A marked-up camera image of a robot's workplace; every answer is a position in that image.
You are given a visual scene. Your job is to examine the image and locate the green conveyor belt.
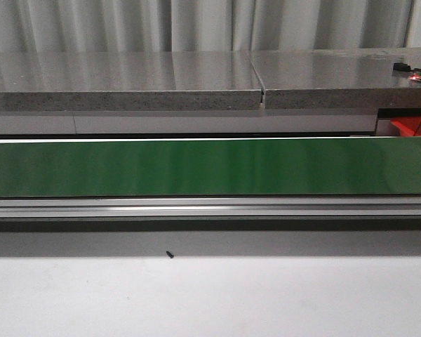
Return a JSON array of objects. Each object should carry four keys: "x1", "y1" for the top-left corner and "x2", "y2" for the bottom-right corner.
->
[{"x1": 0, "y1": 137, "x2": 421, "y2": 198}]

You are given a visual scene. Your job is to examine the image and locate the small sensor circuit board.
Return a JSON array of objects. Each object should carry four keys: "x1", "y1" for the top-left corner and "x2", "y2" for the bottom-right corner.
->
[{"x1": 393, "y1": 62, "x2": 421, "y2": 83}]

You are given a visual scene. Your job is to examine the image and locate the grey stone countertop slab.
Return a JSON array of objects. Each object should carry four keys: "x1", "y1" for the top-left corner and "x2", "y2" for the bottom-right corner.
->
[{"x1": 0, "y1": 48, "x2": 421, "y2": 111}]

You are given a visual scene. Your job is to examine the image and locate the white pleated curtain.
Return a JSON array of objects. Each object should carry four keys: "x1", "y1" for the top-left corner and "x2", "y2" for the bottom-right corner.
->
[{"x1": 0, "y1": 1, "x2": 421, "y2": 53}]

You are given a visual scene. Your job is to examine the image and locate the red plastic tray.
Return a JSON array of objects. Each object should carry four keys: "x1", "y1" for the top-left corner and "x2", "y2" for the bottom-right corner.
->
[{"x1": 391, "y1": 117, "x2": 421, "y2": 137}]

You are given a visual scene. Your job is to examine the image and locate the aluminium conveyor frame rail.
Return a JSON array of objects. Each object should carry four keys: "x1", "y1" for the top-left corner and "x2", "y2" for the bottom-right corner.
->
[{"x1": 0, "y1": 196, "x2": 421, "y2": 218}]

